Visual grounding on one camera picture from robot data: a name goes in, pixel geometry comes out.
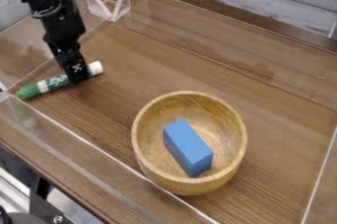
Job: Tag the brown wooden bowl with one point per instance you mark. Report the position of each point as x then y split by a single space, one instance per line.
219 125

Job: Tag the blue rectangular block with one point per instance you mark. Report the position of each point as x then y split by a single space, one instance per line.
189 148

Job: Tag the clear acrylic tray walls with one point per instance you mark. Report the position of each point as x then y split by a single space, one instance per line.
163 46

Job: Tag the green Expo marker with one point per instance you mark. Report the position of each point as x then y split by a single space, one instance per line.
31 90

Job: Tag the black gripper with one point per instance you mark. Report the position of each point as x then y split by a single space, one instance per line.
65 28

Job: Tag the black metal table bracket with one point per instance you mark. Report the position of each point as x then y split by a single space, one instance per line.
41 207

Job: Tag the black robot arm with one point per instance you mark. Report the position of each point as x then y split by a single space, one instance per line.
65 28

